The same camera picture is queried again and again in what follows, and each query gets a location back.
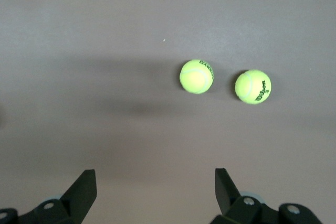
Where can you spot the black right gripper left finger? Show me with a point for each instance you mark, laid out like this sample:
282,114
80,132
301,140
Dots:
81,195

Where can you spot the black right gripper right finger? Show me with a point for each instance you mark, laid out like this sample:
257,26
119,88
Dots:
225,195

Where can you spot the Roland Garros print tennis ball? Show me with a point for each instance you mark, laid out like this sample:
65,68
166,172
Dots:
197,77

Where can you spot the Wilson 3 print tennis ball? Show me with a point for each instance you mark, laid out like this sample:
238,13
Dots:
249,87

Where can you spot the brown table mat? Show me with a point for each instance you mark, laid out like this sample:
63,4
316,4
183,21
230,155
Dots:
105,51

